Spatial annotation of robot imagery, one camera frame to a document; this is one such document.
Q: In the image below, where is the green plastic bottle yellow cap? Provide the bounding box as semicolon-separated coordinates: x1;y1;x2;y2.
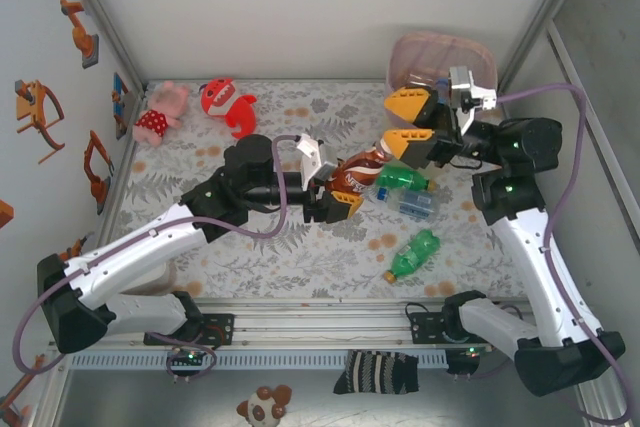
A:
383;228;442;282
374;165;439;194

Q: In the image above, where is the copper brown plastic bottle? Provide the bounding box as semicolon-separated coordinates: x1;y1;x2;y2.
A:
324;144;396;198

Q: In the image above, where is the pale blue label bottle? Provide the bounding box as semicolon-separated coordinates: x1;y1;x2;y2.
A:
375;186;442;221

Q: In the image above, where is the beige bin pink mesh liner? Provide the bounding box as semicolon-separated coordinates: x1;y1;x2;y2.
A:
385;31;500;136

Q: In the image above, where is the red monster plush toy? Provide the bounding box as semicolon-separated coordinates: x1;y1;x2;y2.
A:
199;77;259;146

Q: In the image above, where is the pink plush toy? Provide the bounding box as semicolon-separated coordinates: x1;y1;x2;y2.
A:
132;80;191;148

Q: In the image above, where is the black white striped sock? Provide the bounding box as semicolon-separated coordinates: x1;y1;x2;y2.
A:
332;349;421;397

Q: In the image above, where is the right circuit board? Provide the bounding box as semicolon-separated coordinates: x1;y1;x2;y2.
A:
447;344;494;362

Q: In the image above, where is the circuit board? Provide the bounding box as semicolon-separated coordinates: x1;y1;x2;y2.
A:
167;346;211;367
447;344;494;362

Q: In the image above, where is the left circuit board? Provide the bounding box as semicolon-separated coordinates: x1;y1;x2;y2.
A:
167;346;211;367

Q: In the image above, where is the brown white plush toy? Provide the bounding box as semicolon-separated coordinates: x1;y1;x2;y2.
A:
235;384;294;423

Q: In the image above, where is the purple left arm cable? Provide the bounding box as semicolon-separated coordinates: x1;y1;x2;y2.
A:
14;135;301;382

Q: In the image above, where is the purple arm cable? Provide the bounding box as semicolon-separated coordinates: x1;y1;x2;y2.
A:
14;135;301;382
447;82;635;423

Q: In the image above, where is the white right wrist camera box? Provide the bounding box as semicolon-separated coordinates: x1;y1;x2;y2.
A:
447;65;500;136

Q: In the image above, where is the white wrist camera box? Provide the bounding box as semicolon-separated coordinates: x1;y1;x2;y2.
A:
447;65;500;136
294;134;337;183

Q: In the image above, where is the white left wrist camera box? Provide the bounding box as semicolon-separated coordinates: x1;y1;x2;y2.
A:
294;134;337;183

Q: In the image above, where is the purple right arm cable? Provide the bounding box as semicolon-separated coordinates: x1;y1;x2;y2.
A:
447;82;635;423

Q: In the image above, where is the grey window frame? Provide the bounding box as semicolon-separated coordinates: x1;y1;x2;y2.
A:
547;16;640;258

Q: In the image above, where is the aluminium front rail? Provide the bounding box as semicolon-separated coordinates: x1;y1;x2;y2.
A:
47;298;601;349

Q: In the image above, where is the aluminium side rail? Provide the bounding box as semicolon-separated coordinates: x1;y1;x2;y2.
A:
97;86;151;231

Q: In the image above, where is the blue orange wall sticker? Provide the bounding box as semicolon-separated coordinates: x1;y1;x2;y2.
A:
112;71;132;141

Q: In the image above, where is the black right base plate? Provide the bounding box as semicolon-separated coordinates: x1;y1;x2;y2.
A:
408;310;501;347

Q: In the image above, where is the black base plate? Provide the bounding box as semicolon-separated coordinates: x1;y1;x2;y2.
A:
408;310;501;347
143;313;236;347

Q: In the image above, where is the white slotted cable duct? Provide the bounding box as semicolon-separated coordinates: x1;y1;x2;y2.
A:
68;350;449;372

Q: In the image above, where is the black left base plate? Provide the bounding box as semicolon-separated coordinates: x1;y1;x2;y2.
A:
143;313;236;347

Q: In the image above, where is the orange grey gripper wall sticker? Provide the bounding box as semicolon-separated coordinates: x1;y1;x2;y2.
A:
13;79;66;164

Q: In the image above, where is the aluminium front frame leg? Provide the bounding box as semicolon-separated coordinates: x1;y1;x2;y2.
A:
29;349;74;427
574;381;634;427

